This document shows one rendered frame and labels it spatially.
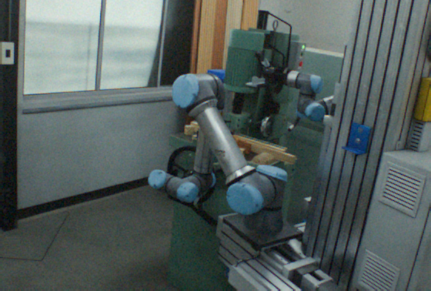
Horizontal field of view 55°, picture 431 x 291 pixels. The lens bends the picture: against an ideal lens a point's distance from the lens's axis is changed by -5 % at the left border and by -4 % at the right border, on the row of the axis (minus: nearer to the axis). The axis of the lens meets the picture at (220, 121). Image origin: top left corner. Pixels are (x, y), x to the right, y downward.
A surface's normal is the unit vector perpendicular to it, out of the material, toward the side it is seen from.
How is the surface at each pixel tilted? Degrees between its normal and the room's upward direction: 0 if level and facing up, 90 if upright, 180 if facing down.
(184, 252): 90
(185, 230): 90
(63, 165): 90
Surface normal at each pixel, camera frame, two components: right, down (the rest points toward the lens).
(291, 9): -0.65, 0.11
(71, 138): 0.76, 0.25
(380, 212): -0.82, 0.04
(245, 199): -0.50, 0.24
